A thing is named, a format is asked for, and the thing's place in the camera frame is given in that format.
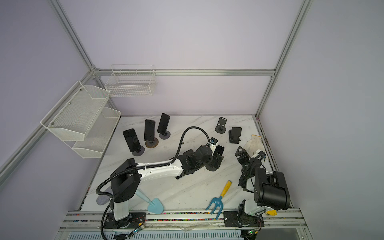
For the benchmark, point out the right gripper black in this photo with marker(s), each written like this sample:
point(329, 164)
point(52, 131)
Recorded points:
point(246, 157)

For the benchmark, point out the phone from stand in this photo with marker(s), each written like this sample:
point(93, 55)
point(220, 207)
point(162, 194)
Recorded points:
point(219, 151)

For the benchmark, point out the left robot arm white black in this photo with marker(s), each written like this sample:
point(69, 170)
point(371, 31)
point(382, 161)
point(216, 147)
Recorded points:
point(127, 178)

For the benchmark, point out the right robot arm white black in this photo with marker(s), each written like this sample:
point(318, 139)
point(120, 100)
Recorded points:
point(269, 188)

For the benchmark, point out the black folding phone stand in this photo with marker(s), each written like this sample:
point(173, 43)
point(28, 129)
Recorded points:
point(234, 135)

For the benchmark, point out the grey round phone stand back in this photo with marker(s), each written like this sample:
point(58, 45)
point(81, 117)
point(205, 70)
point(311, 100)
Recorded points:
point(165, 136)

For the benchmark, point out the phone on grey round stand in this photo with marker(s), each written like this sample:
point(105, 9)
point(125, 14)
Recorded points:
point(163, 124)

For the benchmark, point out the phone on wooden-base stand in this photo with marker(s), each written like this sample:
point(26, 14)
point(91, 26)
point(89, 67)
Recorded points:
point(149, 133)

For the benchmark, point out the grey round stand far left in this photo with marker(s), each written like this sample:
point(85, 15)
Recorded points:
point(139, 152)

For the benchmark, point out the white work glove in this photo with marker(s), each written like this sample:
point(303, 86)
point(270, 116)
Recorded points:
point(254, 145)

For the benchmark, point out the blue yellow garden fork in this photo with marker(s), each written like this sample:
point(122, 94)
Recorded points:
point(218, 201)

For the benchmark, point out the yellow tape measure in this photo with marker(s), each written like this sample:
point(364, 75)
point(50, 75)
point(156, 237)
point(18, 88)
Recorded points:
point(271, 213)

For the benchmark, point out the teal garden trowel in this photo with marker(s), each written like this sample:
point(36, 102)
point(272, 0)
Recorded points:
point(154, 206)

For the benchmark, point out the grey felt pad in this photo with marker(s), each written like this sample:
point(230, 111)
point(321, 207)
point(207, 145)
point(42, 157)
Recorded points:
point(103, 200)

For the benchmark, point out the white mesh two-tier shelf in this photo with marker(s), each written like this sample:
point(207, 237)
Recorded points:
point(82, 120)

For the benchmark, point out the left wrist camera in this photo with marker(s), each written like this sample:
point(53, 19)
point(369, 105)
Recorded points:
point(213, 144)

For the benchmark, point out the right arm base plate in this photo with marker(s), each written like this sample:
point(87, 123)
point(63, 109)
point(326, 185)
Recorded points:
point(240, 218)

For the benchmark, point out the aluminium front rail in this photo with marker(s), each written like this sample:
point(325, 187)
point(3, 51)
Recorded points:
point(185, 220)

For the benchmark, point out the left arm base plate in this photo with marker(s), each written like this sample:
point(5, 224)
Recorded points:
point(133, 221)

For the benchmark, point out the white wire basket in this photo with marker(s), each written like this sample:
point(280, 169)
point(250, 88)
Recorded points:
point(131, 81)

